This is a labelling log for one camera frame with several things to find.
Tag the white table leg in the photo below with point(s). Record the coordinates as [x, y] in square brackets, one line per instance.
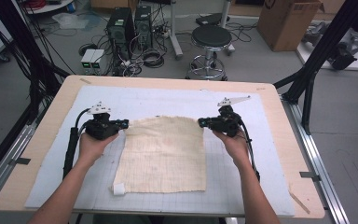
[226, 9]
[174, 31]

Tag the white grid mat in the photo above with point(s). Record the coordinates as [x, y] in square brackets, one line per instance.
[167, 102]

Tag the brown cardboard box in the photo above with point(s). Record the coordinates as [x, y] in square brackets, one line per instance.
[286, 28]

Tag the slim black computer tower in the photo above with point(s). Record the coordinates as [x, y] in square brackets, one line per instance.
[143, 25]

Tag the black round stool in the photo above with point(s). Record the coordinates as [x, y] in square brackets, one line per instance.
[211, 35]

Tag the person's left hand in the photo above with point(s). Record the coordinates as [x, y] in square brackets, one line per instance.
[91, 149]

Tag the cream cloth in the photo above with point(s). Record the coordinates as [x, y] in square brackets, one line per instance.
[164, 155]

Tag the white round table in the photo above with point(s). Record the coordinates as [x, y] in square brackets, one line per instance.
[52, 6]

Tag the black flat case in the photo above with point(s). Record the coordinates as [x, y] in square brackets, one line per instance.
[211, 19]

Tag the large black computer tower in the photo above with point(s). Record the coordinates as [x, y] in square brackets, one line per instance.
[119, 28]

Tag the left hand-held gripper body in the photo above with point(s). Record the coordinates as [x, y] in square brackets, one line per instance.
[101, 127]

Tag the beige tape strip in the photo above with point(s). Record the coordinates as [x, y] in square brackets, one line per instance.
[85, 81]

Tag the white power supply box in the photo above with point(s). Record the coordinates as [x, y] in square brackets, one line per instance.
[87, 57]
[98, 58]

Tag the clear plastic bag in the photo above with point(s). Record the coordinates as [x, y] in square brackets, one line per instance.
[71, 21]

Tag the black table clamp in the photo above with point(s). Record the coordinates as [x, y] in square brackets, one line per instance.
[309, 175]
[21, 160]

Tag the person's right hand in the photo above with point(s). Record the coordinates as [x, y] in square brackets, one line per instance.
[237, 149]

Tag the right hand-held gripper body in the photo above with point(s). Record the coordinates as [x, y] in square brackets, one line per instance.
[227, 123]

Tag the aluminium rail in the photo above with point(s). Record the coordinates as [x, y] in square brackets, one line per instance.
[310, 149]
[9, 152]

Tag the grey and black machine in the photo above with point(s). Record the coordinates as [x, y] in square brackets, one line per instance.
[343, 54]

